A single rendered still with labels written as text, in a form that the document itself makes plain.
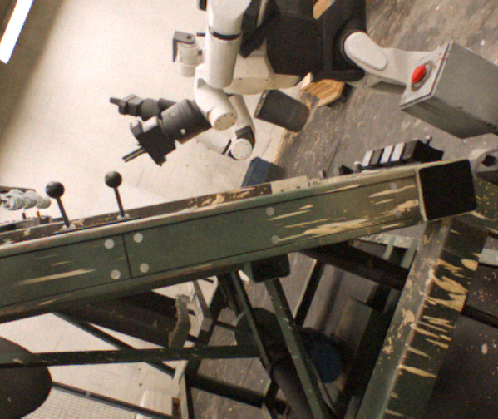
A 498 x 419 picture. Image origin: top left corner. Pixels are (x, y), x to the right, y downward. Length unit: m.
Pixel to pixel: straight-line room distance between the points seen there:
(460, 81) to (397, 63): 0.54
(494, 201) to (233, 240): 0.53
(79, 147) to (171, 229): 6.08
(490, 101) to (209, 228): 0.61
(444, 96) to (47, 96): 6.41
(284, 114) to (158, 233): 5.12
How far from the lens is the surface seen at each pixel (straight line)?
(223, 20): 0.86
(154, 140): 1.03
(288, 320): 0.90
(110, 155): 6.71
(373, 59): 1.41
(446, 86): 0.93
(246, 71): 1.25
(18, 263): 0.78
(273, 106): 5.74
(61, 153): 6.84
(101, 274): 0.75
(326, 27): 1.41
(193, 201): 1.34
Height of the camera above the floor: 1.31
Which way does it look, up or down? 11 degrees down
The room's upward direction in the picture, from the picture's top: 68 degrees counter-clockwise
